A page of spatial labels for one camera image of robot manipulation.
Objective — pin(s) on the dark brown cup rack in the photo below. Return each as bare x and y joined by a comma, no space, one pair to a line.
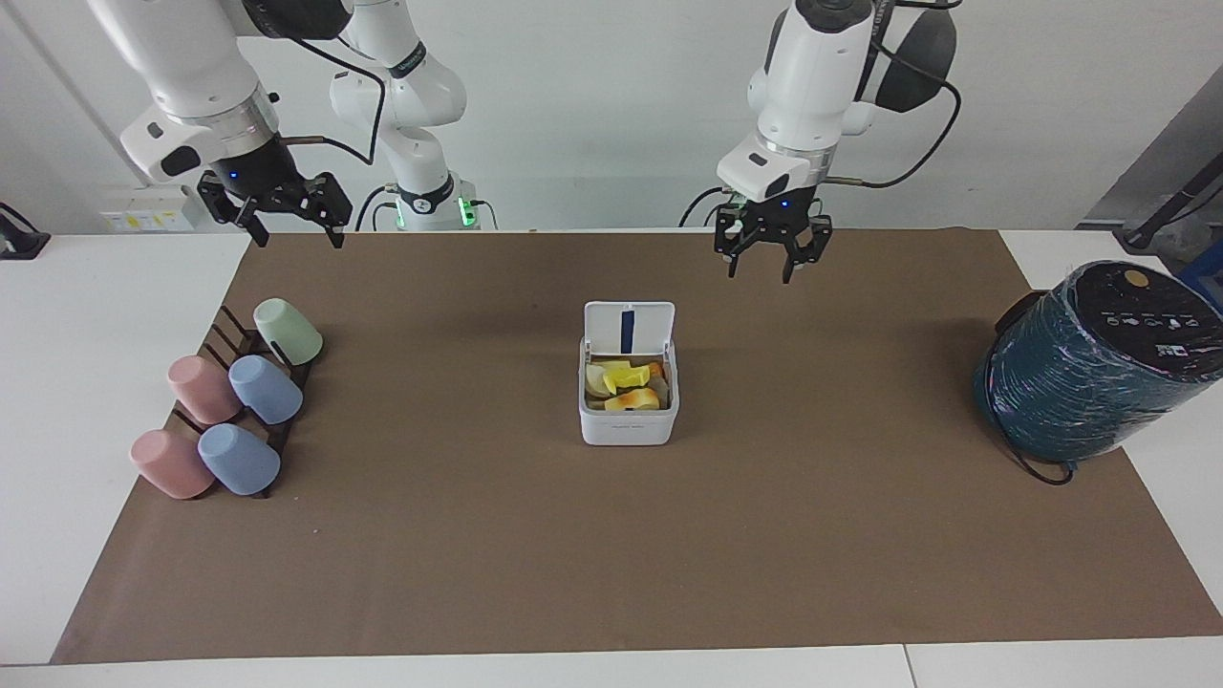
225,334

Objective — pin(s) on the orange yellow food scrap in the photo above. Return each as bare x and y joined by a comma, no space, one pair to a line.
634,400

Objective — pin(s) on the pink cup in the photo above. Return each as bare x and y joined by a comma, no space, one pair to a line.
170,462
203,388

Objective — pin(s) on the teal round plastic-wrapped appliance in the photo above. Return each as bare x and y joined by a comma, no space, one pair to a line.
1089,382

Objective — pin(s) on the white wall socket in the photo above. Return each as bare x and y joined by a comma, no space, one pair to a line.
143,212

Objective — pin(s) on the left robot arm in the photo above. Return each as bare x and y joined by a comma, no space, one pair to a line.
807,67

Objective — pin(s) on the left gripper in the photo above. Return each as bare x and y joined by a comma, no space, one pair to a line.
779,210

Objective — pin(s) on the pale white food scrap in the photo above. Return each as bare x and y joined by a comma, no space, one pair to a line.
596,381

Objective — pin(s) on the light green cup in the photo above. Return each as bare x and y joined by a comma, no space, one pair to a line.
289,333

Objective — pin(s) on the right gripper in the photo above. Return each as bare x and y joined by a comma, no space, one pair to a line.
256,167

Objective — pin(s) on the light blue cup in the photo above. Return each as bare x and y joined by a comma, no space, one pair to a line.
238,460
267,388

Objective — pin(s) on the black stand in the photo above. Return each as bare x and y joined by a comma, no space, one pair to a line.
1161,215
17,239

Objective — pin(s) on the small white trash can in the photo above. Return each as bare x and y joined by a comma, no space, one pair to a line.
629,420

